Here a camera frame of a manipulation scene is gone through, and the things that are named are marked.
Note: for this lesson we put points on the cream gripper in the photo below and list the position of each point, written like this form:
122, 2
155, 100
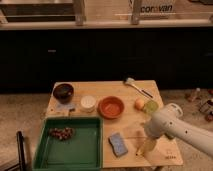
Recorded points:
149, 144

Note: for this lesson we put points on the yellow banana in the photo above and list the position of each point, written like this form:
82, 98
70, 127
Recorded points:
141, 150

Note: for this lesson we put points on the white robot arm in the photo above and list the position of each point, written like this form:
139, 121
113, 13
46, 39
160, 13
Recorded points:
166, 120

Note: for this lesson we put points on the red bowl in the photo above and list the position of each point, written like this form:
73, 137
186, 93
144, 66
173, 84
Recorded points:
111, 107

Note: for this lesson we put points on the dark brown bowl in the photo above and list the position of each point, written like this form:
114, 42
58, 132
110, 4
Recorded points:
63, 93

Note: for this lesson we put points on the blue sponge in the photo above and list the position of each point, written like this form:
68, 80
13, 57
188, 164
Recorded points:
118, 146

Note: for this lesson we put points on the yellow-green sponge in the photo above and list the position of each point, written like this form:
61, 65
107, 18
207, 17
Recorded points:
150, 107

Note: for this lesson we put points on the green plastic tray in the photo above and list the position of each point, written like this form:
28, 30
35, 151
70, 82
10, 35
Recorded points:
81, 152

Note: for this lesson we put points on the white cup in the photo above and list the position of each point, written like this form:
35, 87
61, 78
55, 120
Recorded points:
88, 103

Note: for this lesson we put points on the bunch of red grapes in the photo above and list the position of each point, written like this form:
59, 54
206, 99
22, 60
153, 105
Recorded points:
62, 134

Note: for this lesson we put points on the light blue cloth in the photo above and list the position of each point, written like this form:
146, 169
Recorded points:
65, 107

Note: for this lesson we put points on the white convan box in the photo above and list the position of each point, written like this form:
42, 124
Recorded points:
156, 9

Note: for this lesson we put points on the black chair frame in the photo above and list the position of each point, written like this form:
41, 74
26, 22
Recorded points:
17, 165

